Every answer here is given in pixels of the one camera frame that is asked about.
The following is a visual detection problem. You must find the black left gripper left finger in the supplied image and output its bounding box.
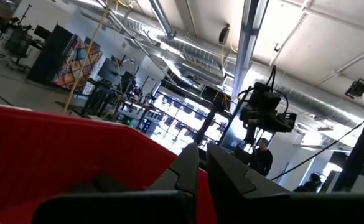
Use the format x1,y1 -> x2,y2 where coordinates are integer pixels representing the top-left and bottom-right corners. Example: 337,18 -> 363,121
31,142 -> 200,224

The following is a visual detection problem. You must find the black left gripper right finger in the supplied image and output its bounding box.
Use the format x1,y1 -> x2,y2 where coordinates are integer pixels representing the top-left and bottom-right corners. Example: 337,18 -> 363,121
205,142 -> 364,224

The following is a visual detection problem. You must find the red plastic bin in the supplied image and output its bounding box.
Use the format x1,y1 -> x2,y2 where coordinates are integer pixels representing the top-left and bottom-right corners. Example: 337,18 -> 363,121
0,103 -> 219,224

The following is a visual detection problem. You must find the person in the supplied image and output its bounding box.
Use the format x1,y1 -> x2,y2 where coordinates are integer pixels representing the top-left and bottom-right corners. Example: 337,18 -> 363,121
249,137 -> 274,177
293,172 -> 323,193

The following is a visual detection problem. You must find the black ceiling lamp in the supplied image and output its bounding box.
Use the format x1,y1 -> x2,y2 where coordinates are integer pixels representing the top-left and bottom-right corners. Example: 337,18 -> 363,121
344,78 -> 364,100

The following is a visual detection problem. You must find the colourful patterned quilt panel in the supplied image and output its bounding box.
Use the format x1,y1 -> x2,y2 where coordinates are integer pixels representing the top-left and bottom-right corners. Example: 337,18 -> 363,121
52,36 -> 104,91

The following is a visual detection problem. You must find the dark partition panel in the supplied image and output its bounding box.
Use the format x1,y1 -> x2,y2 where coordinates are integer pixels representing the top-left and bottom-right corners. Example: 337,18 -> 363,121
27,23 -> 77,85

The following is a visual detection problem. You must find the thin black cable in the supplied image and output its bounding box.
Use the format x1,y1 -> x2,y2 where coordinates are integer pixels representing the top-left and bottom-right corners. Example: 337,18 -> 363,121
271,115 -> 364,181

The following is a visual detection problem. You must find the yellow cable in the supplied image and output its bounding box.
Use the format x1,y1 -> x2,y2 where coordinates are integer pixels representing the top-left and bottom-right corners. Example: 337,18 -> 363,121
63,0 -> 111,115

